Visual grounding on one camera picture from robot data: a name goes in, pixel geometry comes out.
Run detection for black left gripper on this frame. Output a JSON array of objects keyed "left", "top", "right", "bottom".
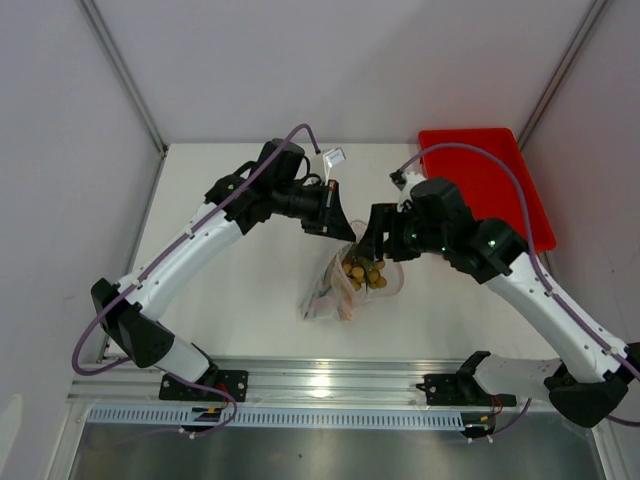
[{"left": 272, "top": 178, "right": 355, "bottom": 242}]

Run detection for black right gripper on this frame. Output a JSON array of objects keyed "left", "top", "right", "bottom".
[{"left": 355, "top": 203, "right": 450, "bottom": 262}]

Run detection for brown longan fruit bunch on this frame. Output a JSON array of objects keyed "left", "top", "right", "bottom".
[{"left": 341, "top": 255, "right": 388, "bottom": 291}]

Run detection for clear pink-dotted zip bag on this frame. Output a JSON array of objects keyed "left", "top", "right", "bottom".
[{"left": 299, "top": 239, "right": 405, "bottom": 321}]

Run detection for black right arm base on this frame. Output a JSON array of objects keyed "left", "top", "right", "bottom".
[{"left": 415, "top": 374, "right": 517, "bottom": 407}]

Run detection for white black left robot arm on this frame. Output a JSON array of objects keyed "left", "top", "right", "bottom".
[{"left": 91, "top": 139, "right": 356, "bottom": 400}]

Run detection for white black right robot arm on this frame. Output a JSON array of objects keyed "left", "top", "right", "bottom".
[{"left": 357, "top": 171, "right": 639, "bottom": 428}]

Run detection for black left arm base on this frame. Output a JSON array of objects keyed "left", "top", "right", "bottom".
[{"left": 159, "top": 370, "right": 249, "bottom": 403}]

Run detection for red plastic bin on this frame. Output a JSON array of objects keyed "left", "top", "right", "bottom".
[{"left": 418, "top": 127, "right": 556, "bottom": 253}]

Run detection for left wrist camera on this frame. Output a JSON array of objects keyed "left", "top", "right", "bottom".
[{"left": 320, "top": 147, "right": 346, "bottom": 182}]

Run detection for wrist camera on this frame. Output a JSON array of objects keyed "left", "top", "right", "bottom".
[
  {"left": 320, "top": 147, "right": 346, "bottom": 182},
  {"left": 390, "top": 169, "right": 426, "bottom": 212}
]

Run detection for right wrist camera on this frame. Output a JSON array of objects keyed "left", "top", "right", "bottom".
[{"left": 390, "top": 169, "right": 426, "bottom": 212}]

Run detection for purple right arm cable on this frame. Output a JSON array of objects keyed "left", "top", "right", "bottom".
[{"left": 389, "top": 143, "right": 640, "bottom": 444}]

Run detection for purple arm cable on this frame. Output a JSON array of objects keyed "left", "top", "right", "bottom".
[
  {"left": 389, "top": 143, "right": 640, "bottom": 444},
  {"left": 71, "top": 123, "right": 322, "bottom": 444}
]

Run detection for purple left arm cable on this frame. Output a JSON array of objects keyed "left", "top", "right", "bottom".
[{"left": 71, "top": 123, "right": 322, "bottom": 444}]

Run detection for aluminium corner post right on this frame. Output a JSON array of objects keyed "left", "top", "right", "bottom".
[{"left": 517, "top": 0, "right": 614, "bottom": 151}]

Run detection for aluminium corner post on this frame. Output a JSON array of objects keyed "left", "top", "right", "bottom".
[
  {"left": 517, "top": 0, "right": 614, "bottom": 151},
  {"left": 76, "top": 0, "right": 167, "bottom": 157}
]

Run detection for white slotted cable duct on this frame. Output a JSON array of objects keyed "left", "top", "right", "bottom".
[{"left": 87, "top": 404, "right": 465, "bottom": 431}]

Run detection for aluminium corner post left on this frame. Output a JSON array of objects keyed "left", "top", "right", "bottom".
[{"left": 76, "top": 0, "right": 167, "bottom": 157}]

